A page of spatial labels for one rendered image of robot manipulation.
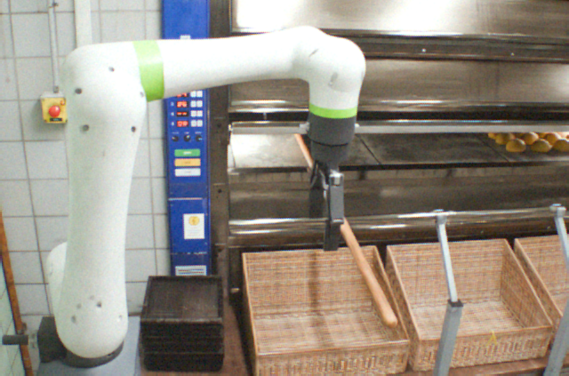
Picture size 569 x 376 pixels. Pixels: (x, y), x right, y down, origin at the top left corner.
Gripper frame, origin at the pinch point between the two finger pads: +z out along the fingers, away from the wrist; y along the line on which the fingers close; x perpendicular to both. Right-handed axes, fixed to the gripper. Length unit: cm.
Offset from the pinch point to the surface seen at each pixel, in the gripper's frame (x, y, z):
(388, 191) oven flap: 54, -97, 41
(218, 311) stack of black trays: -17, -60, 66
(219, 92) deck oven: -14, -97, -1
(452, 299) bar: 57, -37, 51
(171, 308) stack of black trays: -34, -65, 68
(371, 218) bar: 33, -58, 31
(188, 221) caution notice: -26, -93, 49
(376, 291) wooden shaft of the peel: 18.9, -11.7, 25.9
